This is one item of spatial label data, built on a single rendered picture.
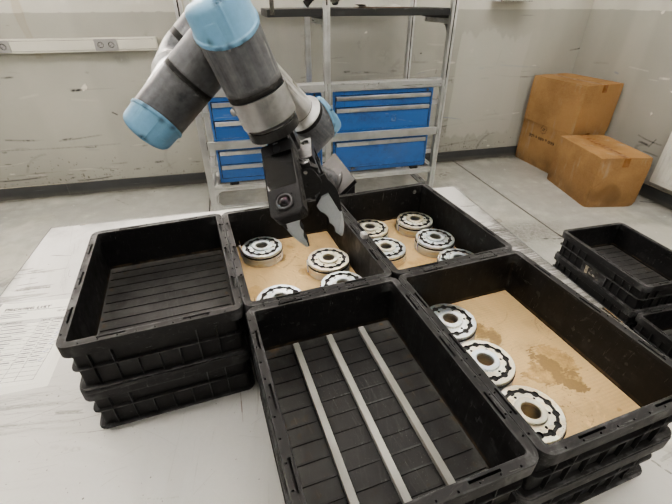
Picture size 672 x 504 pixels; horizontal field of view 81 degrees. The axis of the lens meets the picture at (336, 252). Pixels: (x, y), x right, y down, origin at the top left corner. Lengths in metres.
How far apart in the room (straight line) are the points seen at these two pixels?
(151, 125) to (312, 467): 0.53
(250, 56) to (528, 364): 0.68
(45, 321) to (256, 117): 0.90
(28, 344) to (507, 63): 4.08
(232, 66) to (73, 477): 0.73
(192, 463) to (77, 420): 0.27
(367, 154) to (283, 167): 2.46
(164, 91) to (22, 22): 3.19
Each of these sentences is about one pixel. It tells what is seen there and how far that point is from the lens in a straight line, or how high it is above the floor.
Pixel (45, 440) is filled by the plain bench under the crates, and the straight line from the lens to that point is 0.98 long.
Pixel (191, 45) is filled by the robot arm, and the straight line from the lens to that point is 0.61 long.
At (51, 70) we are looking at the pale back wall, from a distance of 3.78.
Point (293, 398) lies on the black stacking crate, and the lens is 0.71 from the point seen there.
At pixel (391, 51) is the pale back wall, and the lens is 3.80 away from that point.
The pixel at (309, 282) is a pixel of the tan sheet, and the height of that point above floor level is 0.83.
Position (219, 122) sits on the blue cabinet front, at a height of 0.73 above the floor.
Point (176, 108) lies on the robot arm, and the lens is 0.61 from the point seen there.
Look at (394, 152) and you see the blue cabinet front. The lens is 3.05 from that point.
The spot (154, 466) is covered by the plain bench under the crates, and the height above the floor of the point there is 0.70.
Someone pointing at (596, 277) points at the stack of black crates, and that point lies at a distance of 1.79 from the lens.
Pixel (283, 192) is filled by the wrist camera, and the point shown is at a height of 1.19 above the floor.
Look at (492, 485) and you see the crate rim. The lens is 0.56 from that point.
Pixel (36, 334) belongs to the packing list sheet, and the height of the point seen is 0.70.
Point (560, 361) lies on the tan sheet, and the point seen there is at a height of 0.83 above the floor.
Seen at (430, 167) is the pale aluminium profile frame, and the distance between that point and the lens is 3.19.
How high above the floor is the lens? 1.40
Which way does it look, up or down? 33 degrees down
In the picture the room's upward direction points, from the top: straight up
